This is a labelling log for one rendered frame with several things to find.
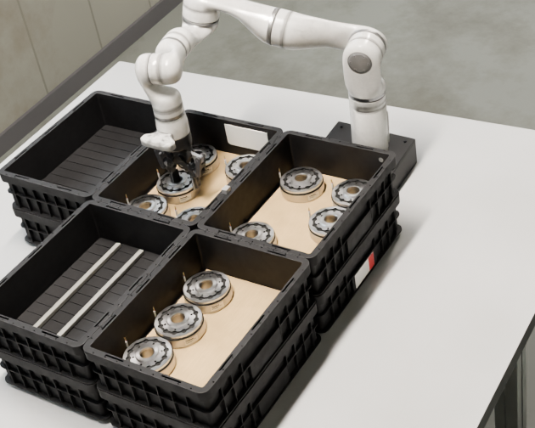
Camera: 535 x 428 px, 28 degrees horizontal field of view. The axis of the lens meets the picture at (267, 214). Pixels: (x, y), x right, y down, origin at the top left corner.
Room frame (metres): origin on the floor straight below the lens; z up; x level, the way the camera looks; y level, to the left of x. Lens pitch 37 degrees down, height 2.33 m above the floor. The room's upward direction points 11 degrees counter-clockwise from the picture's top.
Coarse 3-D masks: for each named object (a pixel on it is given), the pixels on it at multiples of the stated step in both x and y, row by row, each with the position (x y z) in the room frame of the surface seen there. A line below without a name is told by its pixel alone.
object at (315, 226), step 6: (318, 210) 1.91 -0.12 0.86; (324, 210) 1.91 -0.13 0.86; (330, 210) 1.90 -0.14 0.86; (336, 210) 1.90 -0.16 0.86; (342, 210) 1.89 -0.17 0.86; (312, 216) 1.89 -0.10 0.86; (318, 216) 1.89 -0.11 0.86; (312, 222) 1.87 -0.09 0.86; (318, 222) 1.86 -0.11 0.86; (312, 228) 1.85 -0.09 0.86; (318, 228) 1.85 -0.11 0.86; (324, 228) 1.84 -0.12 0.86; (318, 234) 1.83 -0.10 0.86; (324, 234) 1.82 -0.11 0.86
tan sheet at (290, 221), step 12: (324, 180) 2.06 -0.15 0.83; (336, 180) 2.05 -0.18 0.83; (276, 192) 2.05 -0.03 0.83; (324, 192) 2.01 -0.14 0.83; (264, 204) 2.01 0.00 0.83; (276, 204) 2.00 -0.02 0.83; (288, 204) 2.00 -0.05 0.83; (300, 204) 1.99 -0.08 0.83; (312, 204) 1.98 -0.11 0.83; (324, 204) 1.97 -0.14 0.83; (264, 216) 1.97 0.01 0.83; (276, 216) 1.96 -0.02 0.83; (288, 216) 1.95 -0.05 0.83; (300, 216) 1.94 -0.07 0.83; (276, 228) 1.91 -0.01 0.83; (288, 228) 1.90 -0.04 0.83; (300, 228) 1.90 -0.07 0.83; (288, 240) 1.86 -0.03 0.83; (300, 240) 1.85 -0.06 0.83; (312, 240) 1.85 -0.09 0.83
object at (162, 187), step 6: (168, 174) 2.17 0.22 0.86; (186, 174) 2.15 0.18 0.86; (162, 180) 2.15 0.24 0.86; (162, 186) 2.12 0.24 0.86; (168, 186) 2.11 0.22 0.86; (180, 186) 2.10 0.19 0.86; (186, 186) 2.10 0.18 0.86; (192, 186) 2.10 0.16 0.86; (162, 192) 2.10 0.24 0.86; (168, 192) 2.09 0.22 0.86; (174, 192) 2.08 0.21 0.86; (180, 192) 2.08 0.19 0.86
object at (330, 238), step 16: (272, 144) 2.10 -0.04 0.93; (336, 144) 2.06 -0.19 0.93; (352, 144) 2.04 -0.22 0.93; (256, 160) 2.05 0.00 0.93; (384, 176) 1.92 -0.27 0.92; (368, 192) 1.86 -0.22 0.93; (352, 208) 1.80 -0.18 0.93; (336, 224) 1.76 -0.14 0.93; (256, 240) 1.76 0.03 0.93; (304, 256) 1.68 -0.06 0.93; (320, 256) 1.68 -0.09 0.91
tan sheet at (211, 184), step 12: (228, 156) 2.24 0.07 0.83; (204, 180) 2.16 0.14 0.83; (216, 180) 2.15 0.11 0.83; (156, 192) 2.14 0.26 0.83; (204, 192) 2.11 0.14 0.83; (216, 192) 2.10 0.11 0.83; (168, 204) 2.09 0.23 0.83; (180, 204) 2.08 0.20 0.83; (192, 204) 2.07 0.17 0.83; (204, 204) 2.06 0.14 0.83
